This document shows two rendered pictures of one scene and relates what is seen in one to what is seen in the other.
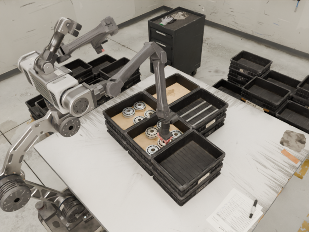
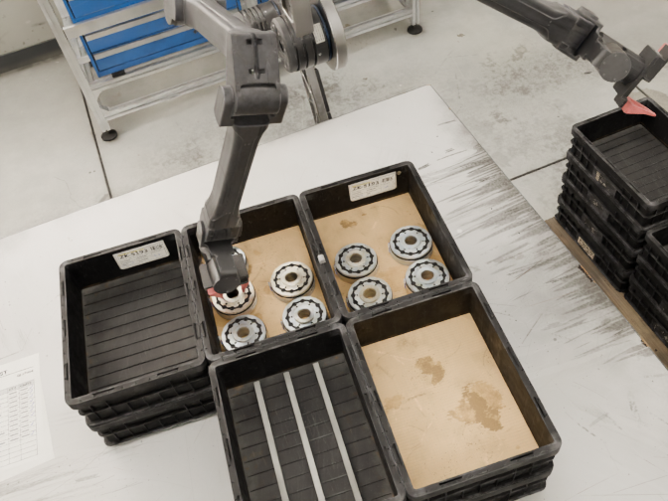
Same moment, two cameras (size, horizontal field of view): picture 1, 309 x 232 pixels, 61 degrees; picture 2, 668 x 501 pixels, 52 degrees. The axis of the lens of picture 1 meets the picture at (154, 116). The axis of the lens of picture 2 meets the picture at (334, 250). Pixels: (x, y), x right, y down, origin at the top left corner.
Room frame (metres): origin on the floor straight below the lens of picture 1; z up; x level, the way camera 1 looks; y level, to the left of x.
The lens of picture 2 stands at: (1.94, -0.79, 2.16)
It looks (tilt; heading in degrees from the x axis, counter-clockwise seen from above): 51 degrees down; 119
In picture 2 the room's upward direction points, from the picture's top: 10 degrees counter-clockwise
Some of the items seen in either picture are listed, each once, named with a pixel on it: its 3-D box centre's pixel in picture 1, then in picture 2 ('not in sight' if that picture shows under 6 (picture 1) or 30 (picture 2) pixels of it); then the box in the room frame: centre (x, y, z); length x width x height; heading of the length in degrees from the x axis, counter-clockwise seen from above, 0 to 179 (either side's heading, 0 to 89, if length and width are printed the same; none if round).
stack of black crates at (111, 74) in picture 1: (121, 83); not in sight; (2.67, 0.38, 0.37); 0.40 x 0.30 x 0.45; 133
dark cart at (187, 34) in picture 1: (175, 49); not in sight; (3.29, -0.34, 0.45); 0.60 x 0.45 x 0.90; 133
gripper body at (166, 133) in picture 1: (164, 130); (221, 265); (1.25, -0.07, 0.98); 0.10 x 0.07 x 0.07; 38
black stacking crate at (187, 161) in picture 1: (187, 161); (136, 324); (1.06, -0.21, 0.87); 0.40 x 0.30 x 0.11; 128
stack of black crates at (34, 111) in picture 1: (49, 107); not in sight; (2.41, 1.24, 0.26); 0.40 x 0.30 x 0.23; 133
